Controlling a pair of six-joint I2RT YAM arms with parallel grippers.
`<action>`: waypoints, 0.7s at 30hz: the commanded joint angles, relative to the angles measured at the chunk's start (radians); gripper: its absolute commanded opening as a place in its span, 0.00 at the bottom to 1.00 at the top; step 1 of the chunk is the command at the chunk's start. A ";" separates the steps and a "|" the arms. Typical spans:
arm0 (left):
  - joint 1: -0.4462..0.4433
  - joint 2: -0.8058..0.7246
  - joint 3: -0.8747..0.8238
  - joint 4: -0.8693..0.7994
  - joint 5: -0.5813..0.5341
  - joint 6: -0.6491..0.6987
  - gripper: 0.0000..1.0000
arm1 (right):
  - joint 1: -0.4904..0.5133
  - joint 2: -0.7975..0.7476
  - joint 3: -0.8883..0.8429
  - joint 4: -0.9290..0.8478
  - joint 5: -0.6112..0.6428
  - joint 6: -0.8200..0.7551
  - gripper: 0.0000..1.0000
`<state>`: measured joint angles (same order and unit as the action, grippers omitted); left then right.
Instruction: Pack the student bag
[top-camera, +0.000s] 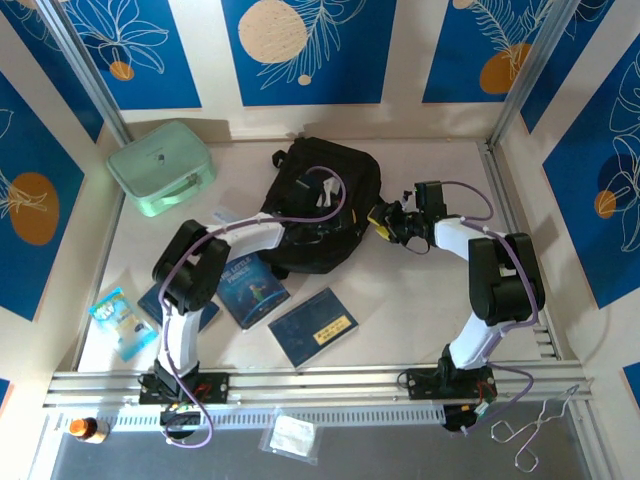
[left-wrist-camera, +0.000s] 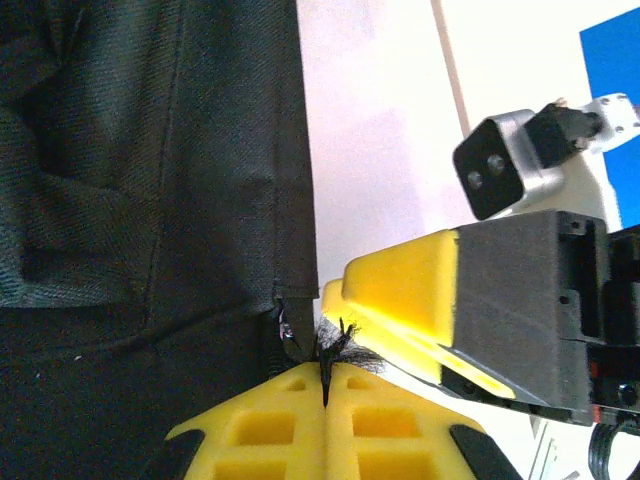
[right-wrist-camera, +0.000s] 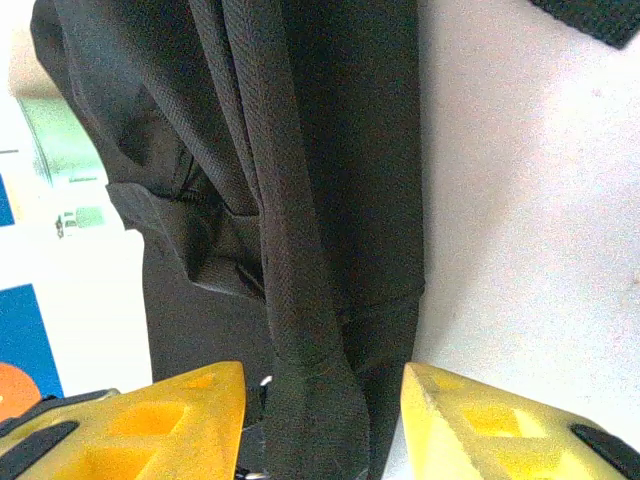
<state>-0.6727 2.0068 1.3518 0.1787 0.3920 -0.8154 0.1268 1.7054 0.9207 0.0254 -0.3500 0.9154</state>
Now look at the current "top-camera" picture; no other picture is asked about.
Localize black backpack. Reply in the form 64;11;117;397
257;135;389;280

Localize small white blue packet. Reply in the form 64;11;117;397
211;185;254;226

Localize Little Prince blue book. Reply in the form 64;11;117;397
215;252;291;331

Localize large dark blue notebook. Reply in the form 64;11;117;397
267;286;361;370

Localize small dark blue notebook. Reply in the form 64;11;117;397
137;282;221;334

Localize clear bag with white card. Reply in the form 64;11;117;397
259;407;321;466

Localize mint green lunch case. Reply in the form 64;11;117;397
106;121;218;218

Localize black right controller board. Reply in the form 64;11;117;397
442;402;494;436

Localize black controller board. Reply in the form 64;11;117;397
159;402;207;432
442;402;494;436

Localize blue snack packet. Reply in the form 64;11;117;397
88;286;160;362

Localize black left controller board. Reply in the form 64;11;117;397
159;402;207;432

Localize metal tongs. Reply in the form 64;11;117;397
490;383;581;472

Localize brown bottle orange cap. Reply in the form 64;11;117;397
68;417;110;445

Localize short aluminium side rail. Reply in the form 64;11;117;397
477;139;561;360

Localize blue floral wall panel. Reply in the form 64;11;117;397
59;0;204;111
422;0;569;105
542;47;640;310
0;69;86;322
221;0;399;107
0;0;105;145
519;0;640;134

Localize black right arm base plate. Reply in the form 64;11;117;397
404;367;497;401

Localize long aluminium mounting rail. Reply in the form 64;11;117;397
42;360;595;410

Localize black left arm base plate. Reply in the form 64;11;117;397
138;370;231;405

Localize white slotted cable duct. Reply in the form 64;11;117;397
47;402;447;429

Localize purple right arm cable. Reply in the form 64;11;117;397
442;179;547;436

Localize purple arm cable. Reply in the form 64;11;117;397
157;166;350;450
442;179;547;436

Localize aluminium frame post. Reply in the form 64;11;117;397
37;0;134;146
487;0;584;149

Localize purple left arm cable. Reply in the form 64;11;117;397
157;166;350;450

